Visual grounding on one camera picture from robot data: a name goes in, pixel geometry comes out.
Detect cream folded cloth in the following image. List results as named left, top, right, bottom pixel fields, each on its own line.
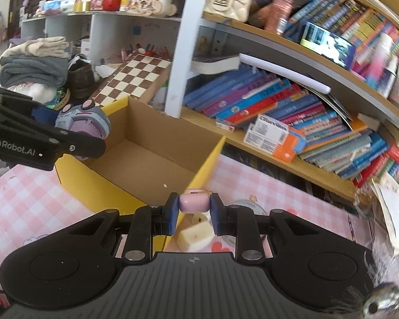
left=2, top=36, right=70, bottom=58

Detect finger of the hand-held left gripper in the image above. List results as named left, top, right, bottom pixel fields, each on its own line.
left=0, top=85, right=106, bottom=159

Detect white printed paper sheets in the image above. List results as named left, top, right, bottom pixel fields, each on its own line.
left=371, top=171, right=399, bottom=256

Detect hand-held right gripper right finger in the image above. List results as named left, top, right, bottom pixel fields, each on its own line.
left=209, top=193, right=322, bottom=261

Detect stack of colourful books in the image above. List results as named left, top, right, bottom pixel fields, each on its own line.
left=183, top=63, right=399, bottom=187

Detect blue photo card box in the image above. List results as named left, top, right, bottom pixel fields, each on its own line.
left=299, top=22, right=357, bottom=71

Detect wooden bookshelf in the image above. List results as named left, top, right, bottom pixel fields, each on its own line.
left=180, top=0, right=399, bottom=203

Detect small pink rounded case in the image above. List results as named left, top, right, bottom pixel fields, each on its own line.
left=180, top=189, right=213, bottom=213

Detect thick paperback book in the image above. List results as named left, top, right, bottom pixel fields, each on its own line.
left=189, top=55, right=242, bottom=75

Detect yellow cardboard box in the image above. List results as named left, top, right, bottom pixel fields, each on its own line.
left=55, top=95, right=227, bottom=250

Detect fluffy keychain with metal clasp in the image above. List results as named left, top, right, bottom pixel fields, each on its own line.
left=339, top=239, right=399, bottom=318

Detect brown leather shoe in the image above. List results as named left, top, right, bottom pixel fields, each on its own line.
left=66, top=55, right=97, bottom=99

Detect white cubby shelf unit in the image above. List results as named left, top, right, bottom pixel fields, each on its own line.
left=22, top=10, right=183, bottom=107

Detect pink checkered tablecloth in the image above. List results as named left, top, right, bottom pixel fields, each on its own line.
left=0, top=154, right=383, bottom=293

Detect small red white carton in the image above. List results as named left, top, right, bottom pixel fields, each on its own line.
left=215, top=118, right=235, bottom=132

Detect white rolled tube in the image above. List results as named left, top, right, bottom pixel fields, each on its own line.
left=239, top=53, right=331, bottom=95

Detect row of upright books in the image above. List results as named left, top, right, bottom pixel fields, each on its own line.
left=253, top=0, right=399, bottom=107

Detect white shelf post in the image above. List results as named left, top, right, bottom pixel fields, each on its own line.
left=164, top=0, right=217, bottom=118

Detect wooden chessboard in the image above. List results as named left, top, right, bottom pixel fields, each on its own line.
left=91, top=53, right=172, bottom=108

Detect grey folded blanket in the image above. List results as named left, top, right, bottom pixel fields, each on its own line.
left=0, top=55, right=70, bottom=90

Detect orange and white carton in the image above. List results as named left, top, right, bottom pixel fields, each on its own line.
left=244, top=114, right=307, bottom=164

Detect blue and white packet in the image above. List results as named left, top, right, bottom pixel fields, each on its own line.
left=40, top=0, right=75, bottom=14

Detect cream foam block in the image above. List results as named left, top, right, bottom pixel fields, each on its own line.
left=176, top=213, right=214, bottom=250

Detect brown spray bottle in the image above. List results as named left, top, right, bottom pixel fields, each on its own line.
left=264, top=0, right=295, bottom=37

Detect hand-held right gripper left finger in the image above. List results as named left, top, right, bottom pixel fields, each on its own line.
left=66, top=193, right=180, bottom=261

